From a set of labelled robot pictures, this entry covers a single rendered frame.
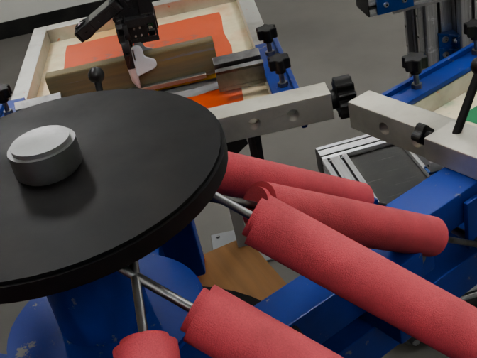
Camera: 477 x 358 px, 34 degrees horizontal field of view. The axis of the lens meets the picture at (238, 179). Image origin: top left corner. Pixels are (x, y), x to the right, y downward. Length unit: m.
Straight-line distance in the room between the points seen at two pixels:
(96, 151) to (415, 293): 0.30
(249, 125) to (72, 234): 0.79
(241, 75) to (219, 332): 1.01
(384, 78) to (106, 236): 3.22
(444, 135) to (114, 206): 0.60
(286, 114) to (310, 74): 2.56
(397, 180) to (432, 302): 1.92
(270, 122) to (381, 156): 1.42
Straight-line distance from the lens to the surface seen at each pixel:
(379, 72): 3.81
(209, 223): 2.93
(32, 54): 2.01
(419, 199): 1.04
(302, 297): 0.94
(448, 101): 1.45
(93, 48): 2.04
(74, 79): 1.66
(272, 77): 1.53
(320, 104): 1.34
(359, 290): 0.68
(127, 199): 0.62
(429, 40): 2.21
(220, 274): 2.64
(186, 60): 1.64
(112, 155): 0.69
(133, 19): 1.59
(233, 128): 1.34
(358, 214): 0.83
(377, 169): 2.67
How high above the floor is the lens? 1.64
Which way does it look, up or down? 31 degrees down
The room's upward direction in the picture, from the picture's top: 13 degrees counter-clockwise
